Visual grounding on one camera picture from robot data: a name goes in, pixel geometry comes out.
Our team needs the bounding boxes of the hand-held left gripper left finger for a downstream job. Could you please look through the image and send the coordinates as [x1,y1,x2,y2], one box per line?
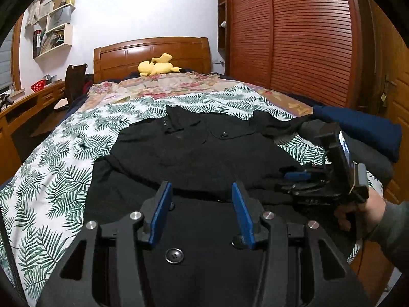
[37,181,175,307]

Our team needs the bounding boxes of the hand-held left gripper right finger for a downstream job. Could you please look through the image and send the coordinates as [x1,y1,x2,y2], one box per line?
[232,182,373,307]

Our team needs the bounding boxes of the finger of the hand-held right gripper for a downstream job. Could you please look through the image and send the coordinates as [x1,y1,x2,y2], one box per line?
[279,166,323,181]
[275,182,323,196]

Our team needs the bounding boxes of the black shirt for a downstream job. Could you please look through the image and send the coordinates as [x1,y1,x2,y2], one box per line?
[84,105,360,307]

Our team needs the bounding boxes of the person's right forearm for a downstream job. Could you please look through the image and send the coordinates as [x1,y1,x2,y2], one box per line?
[364,199,409,264]

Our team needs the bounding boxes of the person's right hand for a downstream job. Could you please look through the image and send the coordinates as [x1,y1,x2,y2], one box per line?
[335,192,387,234]

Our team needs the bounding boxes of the grey folded cloth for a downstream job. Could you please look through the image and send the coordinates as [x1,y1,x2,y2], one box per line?
[299,120,394,187]

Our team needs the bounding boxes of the navy folded cloth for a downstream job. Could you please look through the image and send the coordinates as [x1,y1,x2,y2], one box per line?
[311,104,402,163]

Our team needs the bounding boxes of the wooden door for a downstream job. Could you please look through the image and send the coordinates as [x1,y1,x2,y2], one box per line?
[367,0,409,205]

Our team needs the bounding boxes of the wooden bed with leaf quilt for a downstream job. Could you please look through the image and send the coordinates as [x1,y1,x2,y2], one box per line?
[0,85,374,307]

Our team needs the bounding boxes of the floral quilt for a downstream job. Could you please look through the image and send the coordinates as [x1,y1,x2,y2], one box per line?
[86,72,313,116]

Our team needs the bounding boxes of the wooden slatted wardrobe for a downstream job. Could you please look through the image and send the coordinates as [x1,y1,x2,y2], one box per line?
[217,0,368,110]

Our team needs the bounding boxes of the yellow plush toy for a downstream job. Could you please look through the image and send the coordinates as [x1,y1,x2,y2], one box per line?
[138,53,183,77]

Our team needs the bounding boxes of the dark brown chair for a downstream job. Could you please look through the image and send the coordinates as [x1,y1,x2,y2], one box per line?
[65,64,88,103]

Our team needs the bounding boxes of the wooden headboard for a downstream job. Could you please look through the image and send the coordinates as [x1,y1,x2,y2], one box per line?
[93,37,212,82]

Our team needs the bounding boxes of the wooden desk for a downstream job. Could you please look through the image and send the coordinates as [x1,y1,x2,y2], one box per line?
[0,78,69,186]

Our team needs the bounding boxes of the window with wooden frame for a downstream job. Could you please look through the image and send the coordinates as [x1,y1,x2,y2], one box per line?
[0,13,25,97]

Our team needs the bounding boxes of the white wall shelf unit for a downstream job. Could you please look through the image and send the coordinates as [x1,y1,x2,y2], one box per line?
[26,0,77,60]

